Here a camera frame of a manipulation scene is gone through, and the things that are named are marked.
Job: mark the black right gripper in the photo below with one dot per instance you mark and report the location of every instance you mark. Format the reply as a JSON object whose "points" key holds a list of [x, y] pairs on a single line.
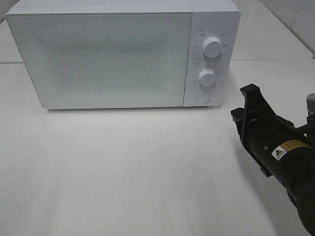
{"points": [[261, 135]]}

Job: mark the round white door button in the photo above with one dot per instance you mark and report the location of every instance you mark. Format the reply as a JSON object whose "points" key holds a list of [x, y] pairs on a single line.
{"points": [[203, 97]]}

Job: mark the white microwave door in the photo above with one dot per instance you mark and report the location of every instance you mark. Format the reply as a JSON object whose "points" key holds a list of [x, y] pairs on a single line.
{"points": [[104, 60]]}

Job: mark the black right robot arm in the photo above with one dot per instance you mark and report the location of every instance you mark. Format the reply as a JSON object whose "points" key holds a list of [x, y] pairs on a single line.
{"points": [[281, 149]]}

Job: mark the white microwave oven body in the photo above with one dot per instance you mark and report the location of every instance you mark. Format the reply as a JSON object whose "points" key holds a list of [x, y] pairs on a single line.
{"points": [[208, 17]]}

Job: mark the lower white microwave knob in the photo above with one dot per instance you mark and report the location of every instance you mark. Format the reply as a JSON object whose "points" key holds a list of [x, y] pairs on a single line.
{"points": [[207, 78]]}

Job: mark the white microwave knob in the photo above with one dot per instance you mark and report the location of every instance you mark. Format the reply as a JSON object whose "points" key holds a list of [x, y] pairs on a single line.
{"points": [[212, 46], [207, 78]]}

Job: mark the upper white microwave knob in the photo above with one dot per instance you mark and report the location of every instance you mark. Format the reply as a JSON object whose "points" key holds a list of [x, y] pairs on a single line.
{"points": [[212, 46]]}

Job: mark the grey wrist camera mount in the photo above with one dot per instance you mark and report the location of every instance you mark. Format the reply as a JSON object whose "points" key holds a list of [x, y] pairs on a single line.
{"points": [[311, 107]]}

